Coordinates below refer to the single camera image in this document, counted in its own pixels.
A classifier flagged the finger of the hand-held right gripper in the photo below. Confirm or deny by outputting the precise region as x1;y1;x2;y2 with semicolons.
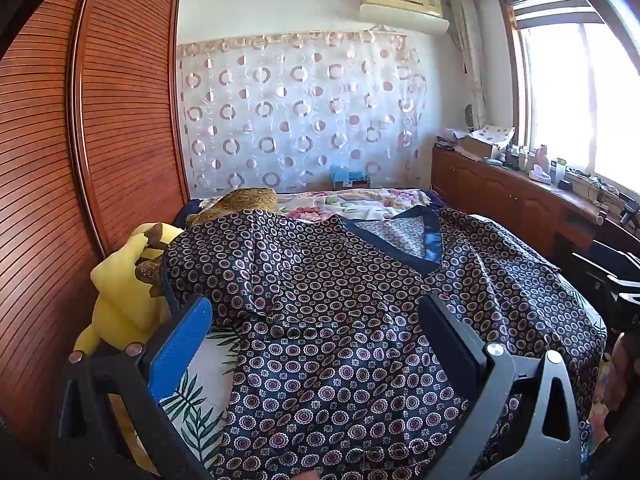
590;240;640;275
571;252;621;292

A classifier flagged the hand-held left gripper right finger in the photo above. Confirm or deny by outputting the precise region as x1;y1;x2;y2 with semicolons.
421;291;585;480

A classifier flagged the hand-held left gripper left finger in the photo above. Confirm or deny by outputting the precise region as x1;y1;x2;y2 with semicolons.
57;294;215;480

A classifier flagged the navy patterned pajama top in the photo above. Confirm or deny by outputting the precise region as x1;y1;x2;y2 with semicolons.
162;205;608;480

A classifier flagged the gold patterned pillow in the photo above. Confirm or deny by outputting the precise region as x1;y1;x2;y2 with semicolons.
135;187;278;297

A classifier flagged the person's right hand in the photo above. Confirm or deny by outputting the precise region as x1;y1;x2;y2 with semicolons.
602;332;640;431

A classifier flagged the leaf-print bed sheet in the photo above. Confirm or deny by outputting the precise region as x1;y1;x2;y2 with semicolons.
159;320;251;480

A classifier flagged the yellow plush toy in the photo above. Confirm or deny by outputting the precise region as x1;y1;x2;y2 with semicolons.
75;222;186;353

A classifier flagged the long wooden cabinet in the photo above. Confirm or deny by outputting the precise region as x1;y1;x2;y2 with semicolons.
431;146;640;261

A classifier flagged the white floral cloth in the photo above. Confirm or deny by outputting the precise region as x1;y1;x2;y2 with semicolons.
472;125;516;148

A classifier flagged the open cardboard box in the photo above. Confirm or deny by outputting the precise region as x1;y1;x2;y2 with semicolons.
457;135;506;162

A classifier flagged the wooden framed window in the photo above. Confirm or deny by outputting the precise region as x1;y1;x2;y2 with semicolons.
497;0;640;196

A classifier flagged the floral blanket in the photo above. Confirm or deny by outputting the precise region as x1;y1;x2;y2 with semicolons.
275;187;441;222

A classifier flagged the blue tissue pack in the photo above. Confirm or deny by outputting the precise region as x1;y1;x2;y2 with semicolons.
329;165;371;184

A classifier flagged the beige window drape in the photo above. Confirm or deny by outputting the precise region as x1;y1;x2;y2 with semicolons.
450;0;488;131

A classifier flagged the sheer circle-patterned curtain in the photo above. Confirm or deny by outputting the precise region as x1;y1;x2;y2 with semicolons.
177;30;428;196

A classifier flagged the wall air conditioner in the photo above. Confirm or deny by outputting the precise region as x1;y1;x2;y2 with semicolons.
359;0;451;36

